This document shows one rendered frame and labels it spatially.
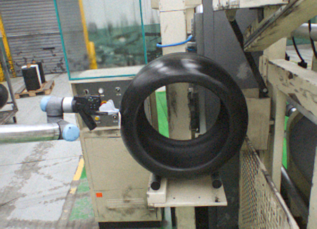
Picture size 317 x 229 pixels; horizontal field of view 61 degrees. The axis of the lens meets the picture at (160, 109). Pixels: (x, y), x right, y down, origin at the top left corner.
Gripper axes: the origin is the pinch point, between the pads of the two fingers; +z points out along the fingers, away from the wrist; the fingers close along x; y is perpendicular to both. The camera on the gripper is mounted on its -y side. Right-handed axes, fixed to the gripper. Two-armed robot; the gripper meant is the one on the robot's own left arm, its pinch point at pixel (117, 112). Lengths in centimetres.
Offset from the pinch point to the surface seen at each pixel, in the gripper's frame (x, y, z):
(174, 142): 15.7, -21.4, 28.0
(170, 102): 24.2, -1.6, 24.2
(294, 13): -37, 46, 58
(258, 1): -38, 49, 48
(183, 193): -5, -38, 34
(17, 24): 808, -7, -513
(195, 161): 6.1, -26.5, 39.3
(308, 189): 43, -63, 120
